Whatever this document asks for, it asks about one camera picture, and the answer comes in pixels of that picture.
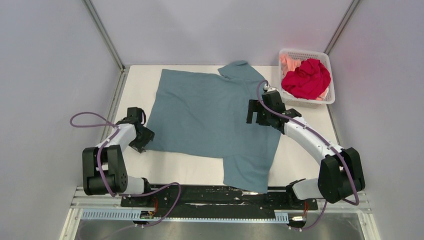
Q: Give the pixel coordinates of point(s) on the grey slotted cable duct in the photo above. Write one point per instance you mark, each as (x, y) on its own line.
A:
(140, 215)

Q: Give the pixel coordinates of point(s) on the white plastic laundry basket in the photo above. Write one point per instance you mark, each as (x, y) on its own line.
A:
(305, 78)

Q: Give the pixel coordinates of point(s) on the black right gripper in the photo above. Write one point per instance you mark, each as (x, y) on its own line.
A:
(254, 106)

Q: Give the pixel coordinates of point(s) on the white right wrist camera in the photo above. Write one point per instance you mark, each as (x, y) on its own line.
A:
(268, 88)

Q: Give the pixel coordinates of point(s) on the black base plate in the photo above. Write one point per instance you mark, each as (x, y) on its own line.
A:
(207, 201)

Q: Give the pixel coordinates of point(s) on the aluminium frame rail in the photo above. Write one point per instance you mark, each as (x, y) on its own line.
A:
(334, 216)

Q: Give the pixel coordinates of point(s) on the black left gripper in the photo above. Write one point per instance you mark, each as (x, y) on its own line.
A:
(149, 134)

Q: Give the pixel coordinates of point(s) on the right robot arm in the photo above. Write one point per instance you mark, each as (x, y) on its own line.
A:
(340, 176)

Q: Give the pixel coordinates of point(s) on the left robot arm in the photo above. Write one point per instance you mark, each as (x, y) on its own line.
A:
(103, 166)

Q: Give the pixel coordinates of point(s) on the blue-grey t-shirt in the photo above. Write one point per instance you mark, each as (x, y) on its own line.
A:
(204, 114)

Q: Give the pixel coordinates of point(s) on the red t-shirt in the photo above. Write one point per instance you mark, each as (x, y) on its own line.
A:
(306, 79)

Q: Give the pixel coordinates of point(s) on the pink t-shirt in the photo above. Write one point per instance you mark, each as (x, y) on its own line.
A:
(288, 63)

